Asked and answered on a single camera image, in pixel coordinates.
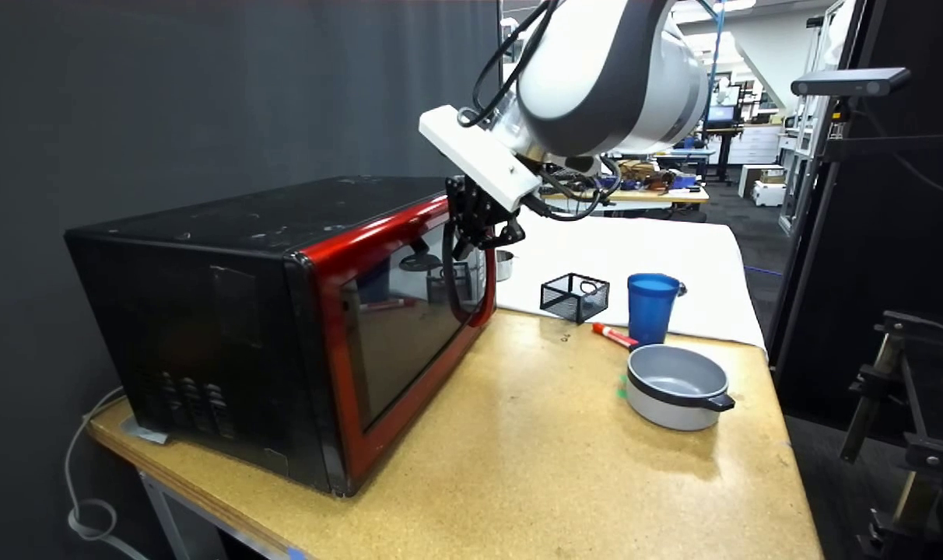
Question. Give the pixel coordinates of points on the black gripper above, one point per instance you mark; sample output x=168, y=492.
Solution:
x=485, y=213

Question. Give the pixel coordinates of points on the red black microwave door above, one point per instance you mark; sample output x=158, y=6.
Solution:
x=409, y=330

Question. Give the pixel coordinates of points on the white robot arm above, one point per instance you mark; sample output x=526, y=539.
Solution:
x=616, y=73

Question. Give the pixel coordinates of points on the black mesh box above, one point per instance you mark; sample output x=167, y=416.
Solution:
x=578, y=296

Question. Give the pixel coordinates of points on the blue plastic cup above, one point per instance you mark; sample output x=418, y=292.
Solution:
x=651, y=308

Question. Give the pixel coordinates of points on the black red microwave body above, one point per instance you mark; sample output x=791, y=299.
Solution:
x=211, y=313

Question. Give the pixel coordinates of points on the white table cloth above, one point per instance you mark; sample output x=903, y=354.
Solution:
x=636, y=249

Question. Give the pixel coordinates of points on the red white marker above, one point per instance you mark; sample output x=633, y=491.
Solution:
x=616, y=334

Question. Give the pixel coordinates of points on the dark backdrop curtain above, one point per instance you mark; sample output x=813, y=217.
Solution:
x=178, y=94

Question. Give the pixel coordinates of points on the black stand with clamps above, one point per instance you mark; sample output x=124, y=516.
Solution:
x=906, y=437

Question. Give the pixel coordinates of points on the white wrist mount plate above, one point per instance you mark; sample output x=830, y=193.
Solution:
x=482, y=158

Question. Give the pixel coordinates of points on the black bar camera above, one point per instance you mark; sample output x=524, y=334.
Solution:
x=849, y=81

